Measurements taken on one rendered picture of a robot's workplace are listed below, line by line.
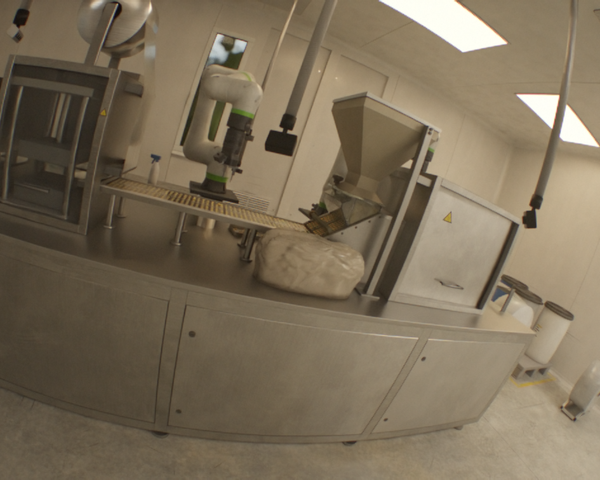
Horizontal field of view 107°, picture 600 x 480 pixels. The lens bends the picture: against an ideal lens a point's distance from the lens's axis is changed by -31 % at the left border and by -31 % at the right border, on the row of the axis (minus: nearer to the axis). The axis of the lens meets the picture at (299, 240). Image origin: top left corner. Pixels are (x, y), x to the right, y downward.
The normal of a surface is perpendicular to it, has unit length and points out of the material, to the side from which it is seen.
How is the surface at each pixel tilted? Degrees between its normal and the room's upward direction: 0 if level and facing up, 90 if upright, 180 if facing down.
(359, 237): 90
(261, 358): 90
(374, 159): 114
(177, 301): 90
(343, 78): 90
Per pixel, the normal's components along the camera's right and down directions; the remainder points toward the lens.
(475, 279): 0.24, 0.33
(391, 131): 0.09, 0.67
